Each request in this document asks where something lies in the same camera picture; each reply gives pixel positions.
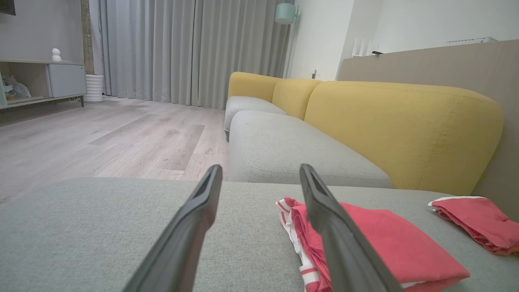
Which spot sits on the grey pleated curtain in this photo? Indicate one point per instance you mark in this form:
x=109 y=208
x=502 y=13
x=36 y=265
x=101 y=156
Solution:
x=239 y=52
x=146 y=48

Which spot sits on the yellow sofa end backrest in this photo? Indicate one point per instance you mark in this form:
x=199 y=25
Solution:
x=251 y=85

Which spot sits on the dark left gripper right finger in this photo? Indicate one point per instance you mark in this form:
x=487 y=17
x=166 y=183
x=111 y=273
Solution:
x=344 y=251

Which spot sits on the medium grey sofa seat cushion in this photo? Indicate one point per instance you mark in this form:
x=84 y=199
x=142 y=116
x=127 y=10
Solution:
x=284 y=150

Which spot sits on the white air conditioner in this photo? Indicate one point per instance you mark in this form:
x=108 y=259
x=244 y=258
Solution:
x=472 y=40

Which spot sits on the red garment with striped trim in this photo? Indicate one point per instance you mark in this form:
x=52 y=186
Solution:
x=385 y=243

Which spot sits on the white router with antennas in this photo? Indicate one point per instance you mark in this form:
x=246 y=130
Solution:
x=361 y=48

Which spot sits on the small grey sofa seat cushion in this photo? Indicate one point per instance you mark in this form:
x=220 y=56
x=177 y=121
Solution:
x=247 y=105

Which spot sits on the low TV cabinet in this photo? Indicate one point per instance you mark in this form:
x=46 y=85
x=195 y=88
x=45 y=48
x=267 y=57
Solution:
x=67 y=81

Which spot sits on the small white figurine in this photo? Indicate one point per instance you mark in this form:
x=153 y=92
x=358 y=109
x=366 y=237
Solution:
x=56 y=54

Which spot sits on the grey white clutter in cabinet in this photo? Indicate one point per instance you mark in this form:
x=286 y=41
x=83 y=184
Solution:
x=16 y=88

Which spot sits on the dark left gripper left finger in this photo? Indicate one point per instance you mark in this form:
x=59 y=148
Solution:
x=182 y=243

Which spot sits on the teal floor lamp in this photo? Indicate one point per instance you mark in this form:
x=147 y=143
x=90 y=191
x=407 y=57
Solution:
x=285 y=13

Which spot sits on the green potted tree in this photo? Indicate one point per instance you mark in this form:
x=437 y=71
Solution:
x=87 y=36

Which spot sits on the white ribbed plant pot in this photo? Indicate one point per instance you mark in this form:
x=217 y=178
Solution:
x=94 y=88

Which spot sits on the narrow yellow sofa backrest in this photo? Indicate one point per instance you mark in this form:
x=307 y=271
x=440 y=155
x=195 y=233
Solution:
x=294 y=97

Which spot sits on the red shorts with Bulls logo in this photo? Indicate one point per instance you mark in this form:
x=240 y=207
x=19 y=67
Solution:
x=482 y=219

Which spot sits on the beige partition behind sofa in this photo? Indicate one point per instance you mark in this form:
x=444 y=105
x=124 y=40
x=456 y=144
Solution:
x=425 y=65

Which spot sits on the wide yellow sofa backrest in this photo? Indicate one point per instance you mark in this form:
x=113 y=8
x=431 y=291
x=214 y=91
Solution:
x=405 y=129

